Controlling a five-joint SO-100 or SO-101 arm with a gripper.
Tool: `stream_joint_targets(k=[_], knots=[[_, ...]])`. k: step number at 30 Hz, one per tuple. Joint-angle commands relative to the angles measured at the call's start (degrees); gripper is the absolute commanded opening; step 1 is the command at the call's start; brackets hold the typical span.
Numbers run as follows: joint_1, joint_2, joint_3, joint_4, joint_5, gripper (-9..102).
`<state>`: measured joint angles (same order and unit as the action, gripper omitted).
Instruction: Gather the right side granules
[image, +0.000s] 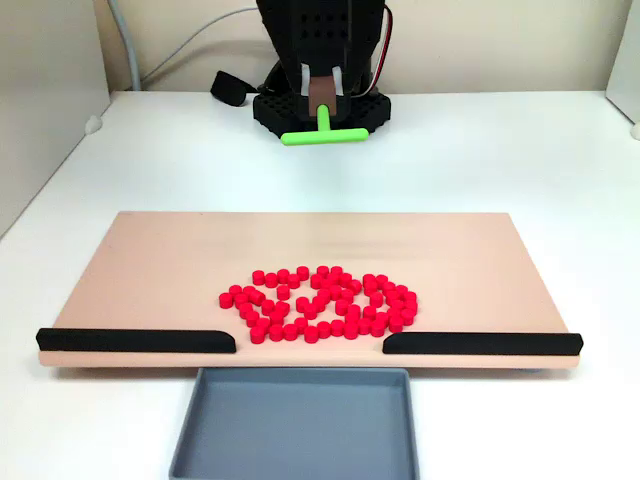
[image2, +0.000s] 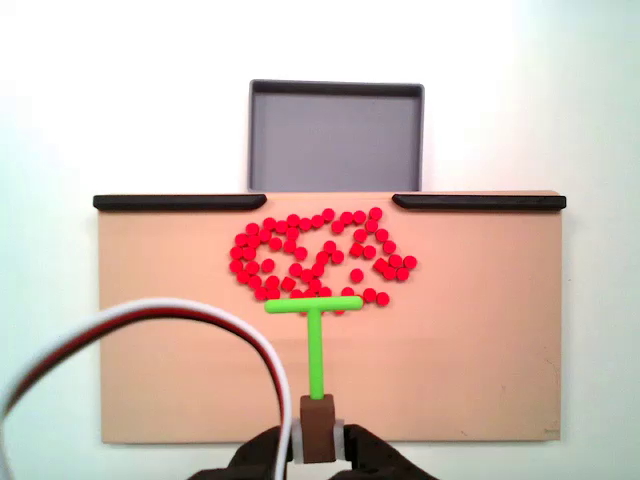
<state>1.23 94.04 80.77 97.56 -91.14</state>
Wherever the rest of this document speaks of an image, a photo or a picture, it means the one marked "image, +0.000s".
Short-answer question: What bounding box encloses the green T-shaped pusher tool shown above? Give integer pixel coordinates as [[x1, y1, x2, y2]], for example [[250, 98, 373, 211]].
[[279, 77, 370, 147]]

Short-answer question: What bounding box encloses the red cylindrical granules heap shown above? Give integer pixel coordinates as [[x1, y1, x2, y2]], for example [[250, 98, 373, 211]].
[[218, 265, 419, 345]]

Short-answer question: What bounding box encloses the beige flat board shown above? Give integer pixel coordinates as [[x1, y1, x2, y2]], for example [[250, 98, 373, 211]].
[[38, 210, 584, 374]]

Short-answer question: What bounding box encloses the grey shallow tray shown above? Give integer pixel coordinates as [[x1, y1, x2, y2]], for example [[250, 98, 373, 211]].
[[168, 367, 422, 480]]

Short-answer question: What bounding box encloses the red white black servo cable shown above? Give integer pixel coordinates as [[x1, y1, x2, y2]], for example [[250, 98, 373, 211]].
[[372, 4, 395, 96]]

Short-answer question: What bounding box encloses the black strap clamp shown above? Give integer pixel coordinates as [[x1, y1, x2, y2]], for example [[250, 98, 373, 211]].
[[209, 69, 256, 107]]

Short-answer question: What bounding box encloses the thin white cable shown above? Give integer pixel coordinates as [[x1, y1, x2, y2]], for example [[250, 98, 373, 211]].
[[141, 3, 259, 86]]

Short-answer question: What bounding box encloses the thick grey cable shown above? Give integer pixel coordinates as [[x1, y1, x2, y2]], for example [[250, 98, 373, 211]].
[[107, 0, 145, 92]]

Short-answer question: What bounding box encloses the black edge rail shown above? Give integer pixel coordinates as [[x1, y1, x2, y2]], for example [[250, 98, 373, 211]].
[[382, 331, 584, 357], [35, 327, 237, 355]]

